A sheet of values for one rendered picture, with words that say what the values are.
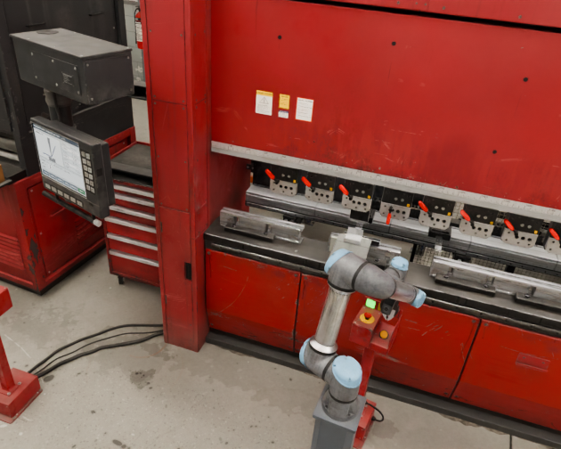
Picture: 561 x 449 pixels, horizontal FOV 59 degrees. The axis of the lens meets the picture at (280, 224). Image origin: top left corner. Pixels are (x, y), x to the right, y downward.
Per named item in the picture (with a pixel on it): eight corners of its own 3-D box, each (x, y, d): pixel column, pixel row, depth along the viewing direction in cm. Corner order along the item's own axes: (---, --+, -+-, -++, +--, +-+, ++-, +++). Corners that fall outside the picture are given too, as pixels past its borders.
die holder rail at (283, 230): (219, 224, 296) (220, 210, 291) (223, 220, 300) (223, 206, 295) (300, 244, 284) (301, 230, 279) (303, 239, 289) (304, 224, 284)
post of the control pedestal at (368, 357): (350, 409, 280) (365, 339, 252) (353, 403, 285) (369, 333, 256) (359, 413, 278) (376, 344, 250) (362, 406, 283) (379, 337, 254)
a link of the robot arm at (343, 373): (345, 407, 190) (351, 383, 183) (319, 386, 198) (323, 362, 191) (364, 390, 198) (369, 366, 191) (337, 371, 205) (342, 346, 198)
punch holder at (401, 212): (378, 215, 258) (384, 187, 249) (380, 208, 264) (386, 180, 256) (407, 222, 254) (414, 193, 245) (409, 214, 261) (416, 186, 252)
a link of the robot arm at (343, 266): (321, 387, 195) (360, 265, 175) (293, 365, 204) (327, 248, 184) (338, 376, 204) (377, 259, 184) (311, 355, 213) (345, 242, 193)
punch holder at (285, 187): (269, 191, 272) (271, 164, 263) (274, 185, 279) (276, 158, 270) (295, 197, 268) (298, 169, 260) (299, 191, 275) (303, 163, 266)
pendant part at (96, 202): (43, 188, 244) (28, 118, 225) (64, 180, 253) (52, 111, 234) (101, 220, 223) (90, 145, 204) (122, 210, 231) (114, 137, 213)
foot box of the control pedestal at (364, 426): (327, 434, 280) (329, 420, 273) (344, 403, 299) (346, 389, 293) (361, 451, 272) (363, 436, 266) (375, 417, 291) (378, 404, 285)
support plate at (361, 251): (328, 260, 252) (328, 258, 252) (338, 234, 274) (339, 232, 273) (362, 268, 248) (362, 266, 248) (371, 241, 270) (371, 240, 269)
